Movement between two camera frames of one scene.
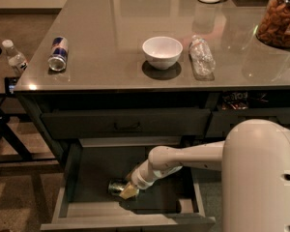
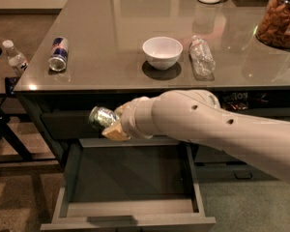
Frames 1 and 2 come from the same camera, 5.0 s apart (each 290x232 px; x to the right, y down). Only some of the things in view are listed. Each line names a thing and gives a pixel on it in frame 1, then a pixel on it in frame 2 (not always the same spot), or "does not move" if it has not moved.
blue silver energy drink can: (60, 50) does not move
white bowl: (162, 51) does not move
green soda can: (115, 186) to (101, 117)
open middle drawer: (84, 202) does not move
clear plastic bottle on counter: (201, 59) does not move
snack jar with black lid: (279, 22) does not move
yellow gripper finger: (130, 176) to (122, 107)
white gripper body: (138, 178) to (130, 117)
